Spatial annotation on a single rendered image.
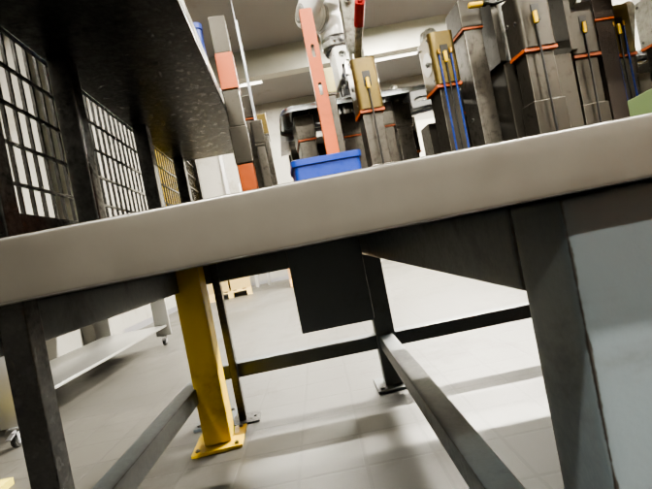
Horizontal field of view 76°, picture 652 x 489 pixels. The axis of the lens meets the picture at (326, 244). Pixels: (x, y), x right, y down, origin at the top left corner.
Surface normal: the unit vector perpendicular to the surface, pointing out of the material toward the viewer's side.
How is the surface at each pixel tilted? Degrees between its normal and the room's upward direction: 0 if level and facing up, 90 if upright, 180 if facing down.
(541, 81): 90
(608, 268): 90
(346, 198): 90
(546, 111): 90
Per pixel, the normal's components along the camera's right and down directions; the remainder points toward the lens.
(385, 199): 0.03, 0.00
